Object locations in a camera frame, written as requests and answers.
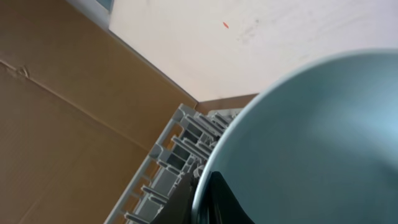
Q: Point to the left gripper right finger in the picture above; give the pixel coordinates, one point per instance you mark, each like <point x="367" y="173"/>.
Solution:
<point x="222" y="205"/>

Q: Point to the brown cardboard panel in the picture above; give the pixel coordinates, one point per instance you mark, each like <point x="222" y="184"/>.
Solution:
<point x="79" y="113"/>

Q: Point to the light blue bowl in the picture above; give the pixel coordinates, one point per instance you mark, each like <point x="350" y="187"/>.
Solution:
<point x="319" y="146"/>

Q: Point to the grey plastic dish rack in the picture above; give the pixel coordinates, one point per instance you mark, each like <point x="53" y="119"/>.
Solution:
<point x="189" y="137"/>

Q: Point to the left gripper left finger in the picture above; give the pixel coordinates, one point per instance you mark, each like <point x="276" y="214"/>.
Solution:
<point x="178" y="208"/>

